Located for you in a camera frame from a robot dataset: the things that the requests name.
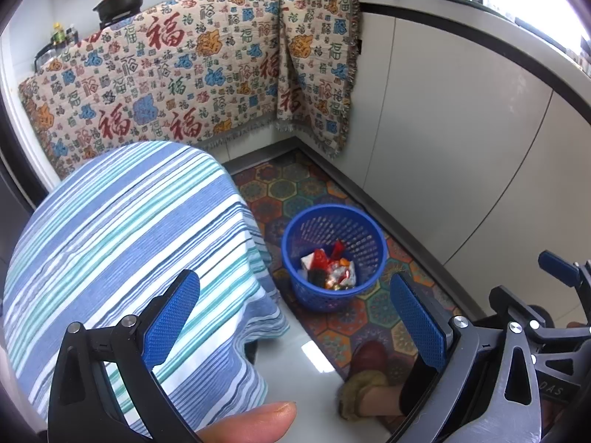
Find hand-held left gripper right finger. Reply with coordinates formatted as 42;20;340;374
390;272;543;443

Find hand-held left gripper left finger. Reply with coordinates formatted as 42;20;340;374
47;269;204;443

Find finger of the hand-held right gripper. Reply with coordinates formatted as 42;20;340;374
538;250;591;296
488;285;557;347

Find blue plastic basket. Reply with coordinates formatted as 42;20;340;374
281;204;387;311

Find person's left hand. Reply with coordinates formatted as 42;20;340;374
198;401;297;443

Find patterned floor mat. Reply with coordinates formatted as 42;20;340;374
231;150;467;379

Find red fuzzy slipper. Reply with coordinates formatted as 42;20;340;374
338;340;391;420

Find person's leg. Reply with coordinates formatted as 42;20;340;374
367;384;403;419

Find blue green striped tablecloth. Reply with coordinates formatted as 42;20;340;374
2;141;289;441

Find white counter cabinets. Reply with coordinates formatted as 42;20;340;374
295;0;591;328

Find printed blanket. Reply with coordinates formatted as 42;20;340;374
17;0;361;181

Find black clay pot orange lid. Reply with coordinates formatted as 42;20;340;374
92;0;145;24

